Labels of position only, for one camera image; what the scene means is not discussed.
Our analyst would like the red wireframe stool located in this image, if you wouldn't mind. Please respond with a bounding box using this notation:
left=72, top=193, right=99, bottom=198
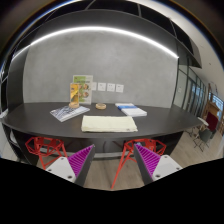
left=110, top=138, right=167, bottom=190
left=24, top=135, right=69, bottom=171

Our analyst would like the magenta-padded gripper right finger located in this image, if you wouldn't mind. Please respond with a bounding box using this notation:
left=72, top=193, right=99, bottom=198
left=133, top=143, right=183, bottom=186

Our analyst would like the grey-blue magazine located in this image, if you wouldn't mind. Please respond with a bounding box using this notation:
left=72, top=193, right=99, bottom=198
left=49, top=105, right=91, bottom=123

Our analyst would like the yellow card in wooden base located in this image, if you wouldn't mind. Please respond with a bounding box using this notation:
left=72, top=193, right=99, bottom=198
left=68, top=82, right=82, bottom=109

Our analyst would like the cream towel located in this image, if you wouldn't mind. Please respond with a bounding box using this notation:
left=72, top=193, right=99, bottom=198
left=80, top=114, right=139, bottom=133

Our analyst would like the plain white book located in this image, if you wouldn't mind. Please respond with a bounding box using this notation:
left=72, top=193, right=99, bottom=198
left=121, top=107, right=148, bottom=118

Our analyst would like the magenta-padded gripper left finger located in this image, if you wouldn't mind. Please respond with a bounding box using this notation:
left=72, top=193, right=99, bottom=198
left=45, top=143, right=96, bottom=188

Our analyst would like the white LED light strip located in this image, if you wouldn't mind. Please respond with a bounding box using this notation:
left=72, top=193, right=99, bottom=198
left=11, top=25, right=180, bottom=61

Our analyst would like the grey chair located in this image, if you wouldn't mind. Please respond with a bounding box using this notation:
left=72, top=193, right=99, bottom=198
left=199, top=128, right=214, bottom=153

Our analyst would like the white booklet with blue stripe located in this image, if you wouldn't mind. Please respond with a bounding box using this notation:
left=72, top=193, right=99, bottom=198
left=115, top=102, right=140, bottom=111

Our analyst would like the green leaflet sign stand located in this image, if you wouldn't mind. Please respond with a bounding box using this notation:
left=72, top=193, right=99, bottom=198
left=72, top=74, right=94, bottom=105

